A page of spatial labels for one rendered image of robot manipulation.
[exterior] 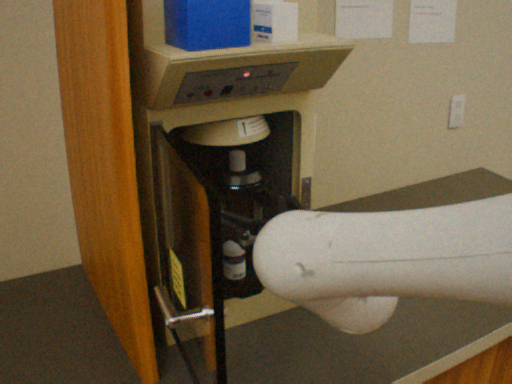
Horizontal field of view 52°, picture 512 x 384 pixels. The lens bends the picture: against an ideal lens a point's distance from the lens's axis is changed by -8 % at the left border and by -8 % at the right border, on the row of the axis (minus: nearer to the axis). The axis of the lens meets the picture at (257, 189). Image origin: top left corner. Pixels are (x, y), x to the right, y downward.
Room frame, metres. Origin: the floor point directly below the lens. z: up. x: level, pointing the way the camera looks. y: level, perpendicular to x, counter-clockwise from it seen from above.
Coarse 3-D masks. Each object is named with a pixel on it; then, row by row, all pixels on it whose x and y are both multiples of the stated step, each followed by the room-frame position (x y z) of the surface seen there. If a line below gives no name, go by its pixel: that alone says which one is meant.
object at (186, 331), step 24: (168, 144) 0.75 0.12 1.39; (168, 168) 0.76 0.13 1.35; (192, 168) 0.65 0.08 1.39; (168, 192) 0.77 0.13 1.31; (192, 192) 0.63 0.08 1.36; (168, 216) 0.78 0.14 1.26; (192, 216) 0.64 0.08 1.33; (168, 240) 0.79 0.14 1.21; (192, 240) 0.65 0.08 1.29; (216, 240) 0.57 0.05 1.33; (168, 264) 0.81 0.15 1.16; (192, 264) 0.65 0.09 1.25; (216, 264) 0.57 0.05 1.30; (168, 288) 0.83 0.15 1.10; (192, 288) 0.66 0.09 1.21; (216, 288) 0.57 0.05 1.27; (192, 312) 0.67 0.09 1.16; (216, 312) 0.57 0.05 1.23; (192, 336) 0.68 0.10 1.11; (216, 336) 0.57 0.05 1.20; (192, 360) 0.70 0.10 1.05; (216, 360) 0.57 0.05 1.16
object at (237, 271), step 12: (264, 180) 0.92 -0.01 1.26; (252, 192) 0.89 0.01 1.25; (228, 204) 0.90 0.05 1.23; (240, 204) 0.89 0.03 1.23; (252, 204) 0.90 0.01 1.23; (252, 216) 0.90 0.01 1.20; (228, 240) 0.90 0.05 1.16; (228, 252) 0.90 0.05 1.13; (240, 252) 0.89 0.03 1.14; (252, 252) 0.90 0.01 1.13; (228, 264) 0.90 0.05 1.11; (240, 264) 0.89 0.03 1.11; (252, 264) 0.90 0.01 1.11; (228, 276) 0.90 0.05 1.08; (240, 276) 0.89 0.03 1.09; (252, 276) 0.90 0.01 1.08
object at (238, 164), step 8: (232, 152) 0.94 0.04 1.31; (240, 152) 0.94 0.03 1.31; (232, 160) 0.93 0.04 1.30; (240, 160) 0.93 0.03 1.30; (216, 168) 0.94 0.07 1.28; (224, 168) 0.94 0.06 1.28; (232, 168) 0.93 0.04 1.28; (240, 168) 0.93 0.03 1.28; (248, 168) 0.94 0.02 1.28; (256, 168) 0.94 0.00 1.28; (216, 176) 0.92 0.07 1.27; (224, 176) 0.91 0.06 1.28; (232, 176) 0.90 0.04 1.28; (240, 176) 0.90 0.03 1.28; (248, 176) 0.91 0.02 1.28; (256, 176) 0.92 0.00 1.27; (232, 184) 0.90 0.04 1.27; (240, 184) 0.90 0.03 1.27
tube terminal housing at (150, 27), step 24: (144, 0) 0.87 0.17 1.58; (288, 0) 0.99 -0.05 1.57; (312, 0) 1.01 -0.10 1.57; (144, 24) 0.87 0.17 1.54; (312, 24) 1.01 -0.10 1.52; (144, 72) 0.87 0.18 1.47; (144, 96) 0.87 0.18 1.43; (264, 96) 0.97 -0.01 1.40; (288, 96) 0.99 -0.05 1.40; (312, 96) 1.01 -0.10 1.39; (144, 120) 0.88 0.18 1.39; (168, 120) 0.88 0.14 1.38; (192, 120) 0.90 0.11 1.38; (216, 120) 0.92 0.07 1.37; (312, 120) 1.01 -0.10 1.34; (144, 144) 0.89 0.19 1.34; (312, 144) 1.02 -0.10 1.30; (144, 168) 0.90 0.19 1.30; (312, 168) 1.02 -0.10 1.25; (144, 192) 0.91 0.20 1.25; (312, 192) 1.02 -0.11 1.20; (144, 216) 0.92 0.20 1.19; (144, 240) 0.93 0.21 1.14; (240, 312) 0.94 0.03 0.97; (264, 312) 0.97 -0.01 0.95; (168, 336) 0.87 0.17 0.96
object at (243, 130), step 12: (228, 120) 0.97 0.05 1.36; (240, 120) 0.98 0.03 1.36; (252, 120) 0.99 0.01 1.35; (264, 120) 1.03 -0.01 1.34; (180, 132) 1.00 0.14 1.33; (192, 132) 0.98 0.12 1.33; (204, 132) 0.96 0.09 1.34; (216, 132) 0.96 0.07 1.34; (228, 132) 0.96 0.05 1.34; (240, 132) 0.97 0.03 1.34; (252, 132) 0.98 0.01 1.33; (264, 132) 1.00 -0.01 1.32; (204, 144) 0.96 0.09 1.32; (216, 144) 0.95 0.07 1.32; (228, 144) 0.95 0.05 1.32; (240, 144) 0.96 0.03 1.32
